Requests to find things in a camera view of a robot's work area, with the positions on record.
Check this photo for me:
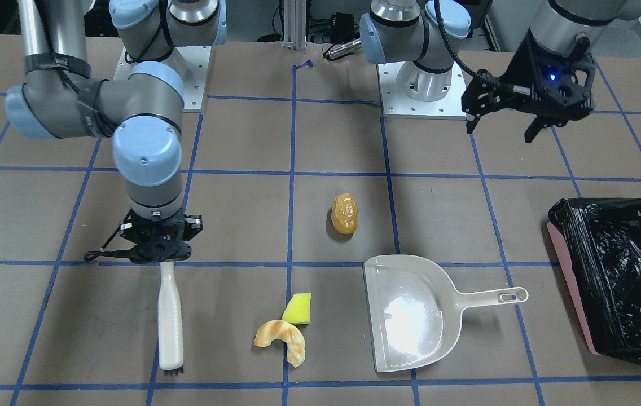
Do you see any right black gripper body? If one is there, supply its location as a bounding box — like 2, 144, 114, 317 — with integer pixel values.
84, 210, 204, 264

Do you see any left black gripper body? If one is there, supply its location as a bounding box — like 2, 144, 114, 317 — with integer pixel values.
462, 34, 595, 127

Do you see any white hand brush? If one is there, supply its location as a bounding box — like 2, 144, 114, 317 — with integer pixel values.
157, 262, 184, 372

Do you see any yellow toy bread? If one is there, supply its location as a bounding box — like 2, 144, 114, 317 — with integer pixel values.
331, 193, 358, 235

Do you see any toy croissant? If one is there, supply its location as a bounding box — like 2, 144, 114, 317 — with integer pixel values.
253, 320, 306, 368

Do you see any yellow sponge piece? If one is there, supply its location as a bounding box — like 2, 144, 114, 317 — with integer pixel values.
281, 293, 312, 325

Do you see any beige plastic dustpan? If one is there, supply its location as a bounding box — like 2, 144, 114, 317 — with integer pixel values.
363, 254, 529, 373

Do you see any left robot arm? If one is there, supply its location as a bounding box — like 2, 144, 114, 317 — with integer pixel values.
359, 1, 641, 143

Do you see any black lined trash bin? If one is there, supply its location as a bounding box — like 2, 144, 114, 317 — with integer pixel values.
547, 198, 641, 365

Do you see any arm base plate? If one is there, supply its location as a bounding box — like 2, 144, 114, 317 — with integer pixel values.
377, 61, 467, 121
104, 45, 212, 113

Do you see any silver cable connector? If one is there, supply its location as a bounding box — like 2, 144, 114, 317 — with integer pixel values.
322, 38, 362, 61

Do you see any aluminium frame post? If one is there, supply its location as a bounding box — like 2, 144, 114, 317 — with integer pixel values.
281, 0, 308, 53

